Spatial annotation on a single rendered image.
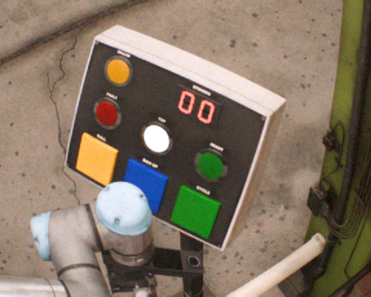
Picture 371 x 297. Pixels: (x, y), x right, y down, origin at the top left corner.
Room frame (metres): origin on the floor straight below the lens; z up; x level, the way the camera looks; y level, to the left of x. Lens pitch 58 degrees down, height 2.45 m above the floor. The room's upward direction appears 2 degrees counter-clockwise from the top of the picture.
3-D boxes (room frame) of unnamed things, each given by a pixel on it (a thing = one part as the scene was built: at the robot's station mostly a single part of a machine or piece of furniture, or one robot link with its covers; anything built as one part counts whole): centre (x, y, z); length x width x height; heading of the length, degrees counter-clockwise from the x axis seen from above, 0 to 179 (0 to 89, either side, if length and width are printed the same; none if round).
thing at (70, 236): (0.59, 0.18, 1.23); 0.11 x 0.11 x 0.08; 15
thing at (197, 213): (0.77, -0.01, 1.01); 0.07 x 0.05 x 0.07; 57
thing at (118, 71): (0.95, 0.11, 1.16); 0.05 x 0.03 x 0.04; 32
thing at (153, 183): (0.82, 0.07, 1.01); 0.07 x 0.05 x 0.07; 57
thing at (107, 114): (0.91, 0.13, 1.09); 0.05 x 0.03 x 0.04; 32
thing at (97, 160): (0.88, 0.15, 1.01); 0.07 x 0.05 x 0.07; 57
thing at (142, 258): (0.63, 0.09, 1.15); 0.08 x 0.08 x 0.05
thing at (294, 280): (0.87, -0.28, 0.36); 0.09 x 0.07 x 0.12; 32
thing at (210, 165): (0.81, -0.04, 1.09); 0.05 x 0.03 x 0.04; 32
